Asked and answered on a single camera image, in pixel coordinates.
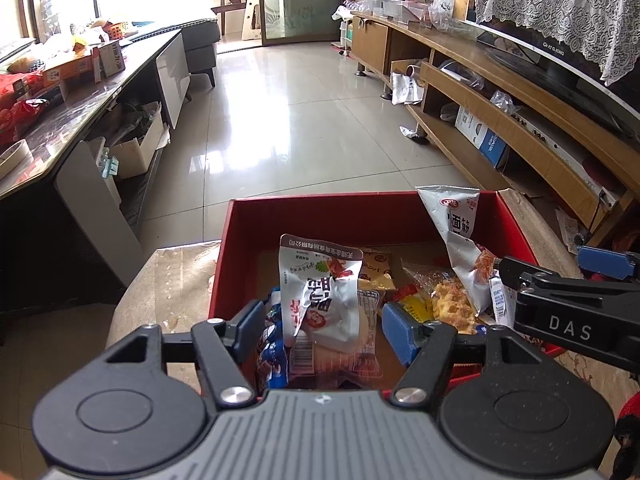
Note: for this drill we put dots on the silver spicy strips packet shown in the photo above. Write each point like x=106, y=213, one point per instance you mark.
x=460, y=240

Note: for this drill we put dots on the beige floral tablecloth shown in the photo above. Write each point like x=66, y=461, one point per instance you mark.
x=170, y=280

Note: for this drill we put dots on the red cardboard box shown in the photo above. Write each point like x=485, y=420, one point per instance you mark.
x=350, y=220

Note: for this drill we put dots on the white lace cloth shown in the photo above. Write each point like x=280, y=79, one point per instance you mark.
x=550, y=5

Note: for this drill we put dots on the dark coffee table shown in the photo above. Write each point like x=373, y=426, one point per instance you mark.
x=50, y=220

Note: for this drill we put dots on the curved black television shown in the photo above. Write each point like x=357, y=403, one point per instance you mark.
x=550, y=60

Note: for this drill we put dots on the small white carton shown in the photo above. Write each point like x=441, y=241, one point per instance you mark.
x=111, y=59

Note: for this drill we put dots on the clear egg crisp cake packet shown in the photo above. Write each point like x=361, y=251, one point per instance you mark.
x=450, y=305

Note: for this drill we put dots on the open cardboard box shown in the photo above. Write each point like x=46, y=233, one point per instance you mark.
x=135, y=150

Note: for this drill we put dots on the clear plastic bag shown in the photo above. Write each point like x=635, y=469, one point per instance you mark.
x=447, y=7

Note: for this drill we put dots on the grey sofa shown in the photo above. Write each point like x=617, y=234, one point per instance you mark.
x=200, y=45

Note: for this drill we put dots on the white red snack packet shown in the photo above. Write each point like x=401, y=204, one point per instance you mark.
x=320, y=285

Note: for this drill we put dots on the red bag of fruit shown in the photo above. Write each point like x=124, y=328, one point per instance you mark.
x=20, y=110

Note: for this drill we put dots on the white plastic bag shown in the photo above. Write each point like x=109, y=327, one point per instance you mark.
x=407, y=87

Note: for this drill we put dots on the red yellow snack packet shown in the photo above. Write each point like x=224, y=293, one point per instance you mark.
x=415, y=307

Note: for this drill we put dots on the small crumpled wrapper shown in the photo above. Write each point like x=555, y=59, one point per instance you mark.
x=414, y=134

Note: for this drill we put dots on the glass sliding door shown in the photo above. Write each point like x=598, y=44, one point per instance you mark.
x=300, y=0

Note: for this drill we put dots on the blue white carton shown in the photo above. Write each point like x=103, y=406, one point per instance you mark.
x=480, y=135

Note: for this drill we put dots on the silver set-top box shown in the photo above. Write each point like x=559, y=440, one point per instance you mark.
x=565, y=155

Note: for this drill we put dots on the wooden television stand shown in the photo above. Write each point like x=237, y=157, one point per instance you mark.
x=500, y=80

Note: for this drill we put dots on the white plastic drawer cart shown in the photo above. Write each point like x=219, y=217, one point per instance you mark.
x=345, y=32

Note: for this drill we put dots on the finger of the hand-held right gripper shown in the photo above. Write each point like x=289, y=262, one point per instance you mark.
x=605, y=262
x=525, y=272

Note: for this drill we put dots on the blue cartoon snack packet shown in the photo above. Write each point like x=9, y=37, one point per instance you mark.
x=272, y=355

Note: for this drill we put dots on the white bowl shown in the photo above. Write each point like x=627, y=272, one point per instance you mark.
x=12, y=160

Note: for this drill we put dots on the red black clothing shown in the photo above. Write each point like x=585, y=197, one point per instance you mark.
x=629, y=440

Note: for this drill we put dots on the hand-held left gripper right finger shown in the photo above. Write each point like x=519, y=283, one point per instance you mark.
x=400, y=332

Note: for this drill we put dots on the clear bread packet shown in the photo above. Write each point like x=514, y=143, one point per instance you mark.
x=345, y=362

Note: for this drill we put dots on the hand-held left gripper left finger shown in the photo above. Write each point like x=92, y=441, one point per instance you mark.
x=247, y=330

